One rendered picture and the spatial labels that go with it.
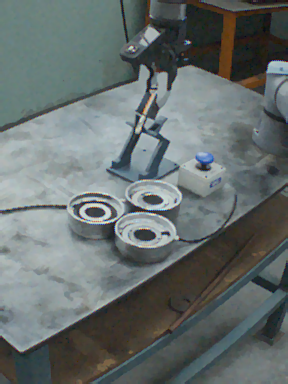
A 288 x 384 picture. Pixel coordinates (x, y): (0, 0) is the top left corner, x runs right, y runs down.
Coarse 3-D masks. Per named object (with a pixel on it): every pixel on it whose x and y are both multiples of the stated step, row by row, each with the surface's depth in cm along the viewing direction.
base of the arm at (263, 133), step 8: (264, 112) 154; (264, 120) 155; (272, 120) 152; (280, 120) 151; (256, 128) 159; (264, 128) 154; (272, 128) 153; (280, 128) 152; (256, 136) 157; (264, 136) 154; (272, 136) 153; (280, 136) 152; (256, 144) 157; (264, 144) 155; (272, 144) 153; (280, 144) 153; (272, 152) 154; (280, 152) 153
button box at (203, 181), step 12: (180, 168) 135; (192, 168) 135; (204, 168) 134; (216, 168) 136; (180, 180) 136; (192, 180) 134; (204, 180) 132; (216, 180) 135; (192, 192) 135; (204, 192) 133
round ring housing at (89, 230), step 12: (84, 192) 124; (96, 192) 125; (72, 204) 122; (96, 204) 123; (120, 204) 122; (72, 216) 117; (84, 216) 119; (96, 216) 124; (108, 216) 120; (120, 216) 119; (72, 228) 120; (84, 228) 117; (96, 228) 117; (108, 228) 117
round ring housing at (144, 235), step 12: (132, 216) 120; (144, 216) 120; (156, 216) 120; (120, 228) 118; (132, 228) 118; (144, 228) 118; (168, 228) 119; (120, 240) 113; (132, 240) 115; (144, 240) 120; (156, 240) 115; (168, 240) 115; (120, 252) 116; (132, 252) 113; (144, 252) 112; (156, 252) 112; (168, 252) 115
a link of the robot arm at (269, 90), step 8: (272, 64) 147; (280, 64) 148; (272, 72) 147; (280, 72) 145; (272, 80) 148; (280, 80) 145; (272, 88) 147; (264, 96) 154; (272, 96) 148; (264, 104) 154; (272, 104) 150; (272, 112) 151
